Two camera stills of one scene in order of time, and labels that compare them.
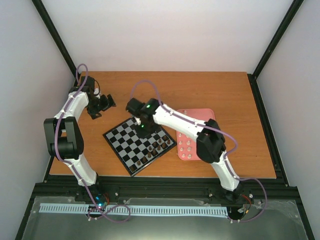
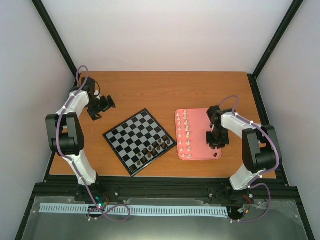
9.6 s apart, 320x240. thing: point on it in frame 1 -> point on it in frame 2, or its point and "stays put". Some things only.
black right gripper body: [146, 129] -> [217, 138]
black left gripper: [107, 105] stays put
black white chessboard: [135, 152] stays put
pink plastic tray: [187, 143] stays put
